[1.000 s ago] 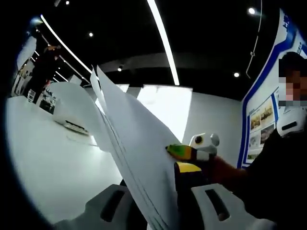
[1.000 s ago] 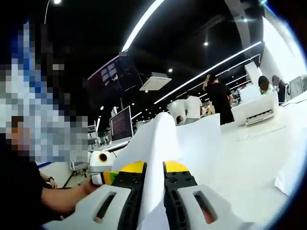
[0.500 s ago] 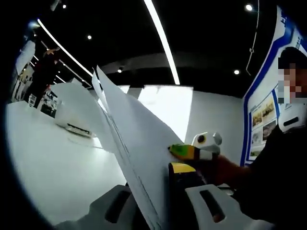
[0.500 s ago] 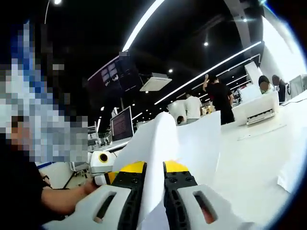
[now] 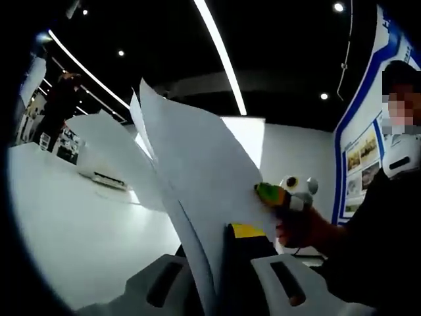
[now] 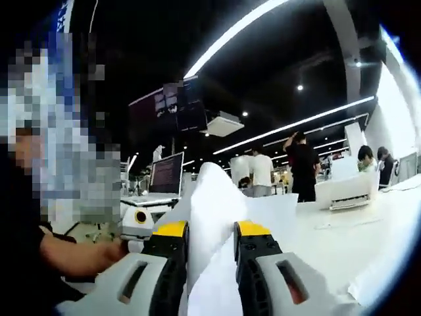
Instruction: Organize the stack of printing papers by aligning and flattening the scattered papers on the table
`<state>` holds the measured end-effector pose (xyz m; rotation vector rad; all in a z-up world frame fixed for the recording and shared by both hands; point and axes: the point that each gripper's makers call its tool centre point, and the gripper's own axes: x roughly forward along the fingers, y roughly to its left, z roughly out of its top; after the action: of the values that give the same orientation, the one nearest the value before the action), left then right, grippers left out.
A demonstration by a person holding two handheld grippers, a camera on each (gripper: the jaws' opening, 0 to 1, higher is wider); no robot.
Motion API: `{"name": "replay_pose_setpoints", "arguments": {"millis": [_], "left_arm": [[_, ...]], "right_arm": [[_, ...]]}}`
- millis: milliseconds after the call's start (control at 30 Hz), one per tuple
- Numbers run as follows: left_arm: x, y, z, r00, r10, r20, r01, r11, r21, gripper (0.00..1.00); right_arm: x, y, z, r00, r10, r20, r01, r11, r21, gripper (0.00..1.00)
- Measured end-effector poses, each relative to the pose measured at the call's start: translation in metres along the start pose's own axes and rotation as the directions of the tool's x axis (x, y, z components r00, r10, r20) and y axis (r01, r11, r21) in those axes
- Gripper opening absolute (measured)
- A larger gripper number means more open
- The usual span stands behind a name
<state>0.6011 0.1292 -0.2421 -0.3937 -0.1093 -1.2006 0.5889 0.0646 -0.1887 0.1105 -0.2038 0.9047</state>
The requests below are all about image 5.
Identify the blue framed wall poster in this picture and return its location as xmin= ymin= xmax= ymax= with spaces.
xmin=331 ymin=3 xmax=421 ymax=227

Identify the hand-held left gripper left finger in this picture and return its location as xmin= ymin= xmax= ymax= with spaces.
xmin=75 ymin=245 xmax=211 ymax=316

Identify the person's right hand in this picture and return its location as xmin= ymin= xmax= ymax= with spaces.
xmin=275 ymin=207 xmax=330 ymax=250

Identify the curved ceiling light strip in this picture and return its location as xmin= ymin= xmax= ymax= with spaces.
xmin=47 ymin=29 xmax=131 ymax=110

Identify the white printer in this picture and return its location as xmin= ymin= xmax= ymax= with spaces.
xmin=77 ymin=164 xmax=130 ymax=192

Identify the person in black shirt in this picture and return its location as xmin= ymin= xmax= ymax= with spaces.
xmin=320 ymin=167 xmax=421 ymax=316

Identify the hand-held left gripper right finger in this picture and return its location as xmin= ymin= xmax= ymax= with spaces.
xmin=216 ymin=223 xmax=376 ymax=316

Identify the ceiling pipe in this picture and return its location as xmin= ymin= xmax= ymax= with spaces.
xmin=335 ymin=0 xmax=355 ymax=101

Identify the white worn device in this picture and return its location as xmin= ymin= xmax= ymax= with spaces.
xmin=381 ymin=126 xmax=421 ymax=180

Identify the straight ceiling light strip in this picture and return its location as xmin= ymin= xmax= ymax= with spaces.
xmin=193 ymin=0 xmax=248 ymax=117

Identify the stack of white printing papers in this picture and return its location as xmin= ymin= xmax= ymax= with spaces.
xmin=65 ymin=77 xmax=284 ymax=316

